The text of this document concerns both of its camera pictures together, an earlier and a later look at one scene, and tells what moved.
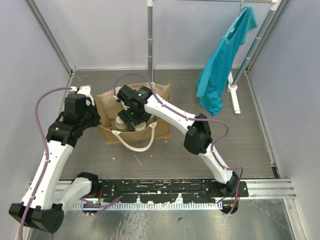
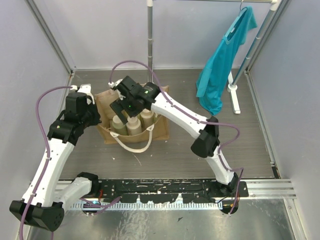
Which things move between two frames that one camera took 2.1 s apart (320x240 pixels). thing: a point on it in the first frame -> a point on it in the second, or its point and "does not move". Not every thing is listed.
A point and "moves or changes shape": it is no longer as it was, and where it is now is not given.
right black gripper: (124, 116) -> (117, 107)
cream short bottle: (140, 126) moves or changes shape
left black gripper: (92, 117) does not move
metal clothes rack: (232, 82) does not move
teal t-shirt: (214, 78) does not move
